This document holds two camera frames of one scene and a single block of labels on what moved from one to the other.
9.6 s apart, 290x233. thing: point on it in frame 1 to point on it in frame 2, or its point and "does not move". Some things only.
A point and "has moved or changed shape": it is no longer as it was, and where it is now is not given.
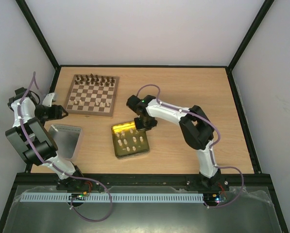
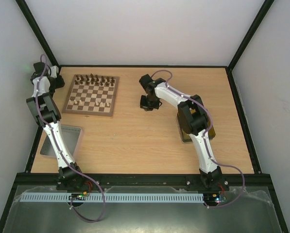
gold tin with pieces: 128,141 has moved or changed shape
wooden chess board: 93,94 does not move
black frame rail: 248,180 does not move
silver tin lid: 66,138 does not move
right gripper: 145,124 to 147,105
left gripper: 56,114 to 61,82
